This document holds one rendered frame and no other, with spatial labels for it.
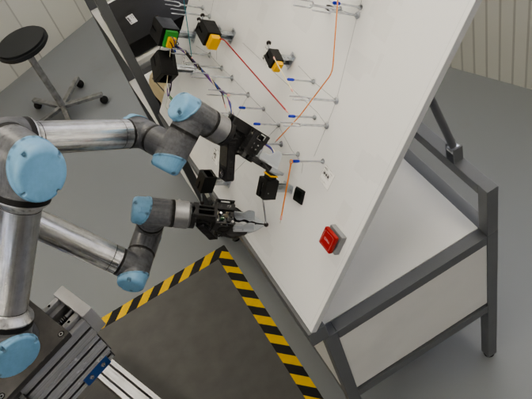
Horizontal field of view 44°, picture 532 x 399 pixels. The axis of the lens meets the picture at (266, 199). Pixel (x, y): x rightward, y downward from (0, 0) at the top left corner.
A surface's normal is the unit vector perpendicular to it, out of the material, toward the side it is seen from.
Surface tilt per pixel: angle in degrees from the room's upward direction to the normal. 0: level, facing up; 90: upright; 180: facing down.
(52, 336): 0
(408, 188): 0
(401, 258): 0
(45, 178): 85
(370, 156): 53
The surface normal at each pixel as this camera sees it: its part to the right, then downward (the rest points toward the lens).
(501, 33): -0.62, 0.69
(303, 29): -0.83, 0.03
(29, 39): -0.25, -0.62
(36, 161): 0.75, 0.27
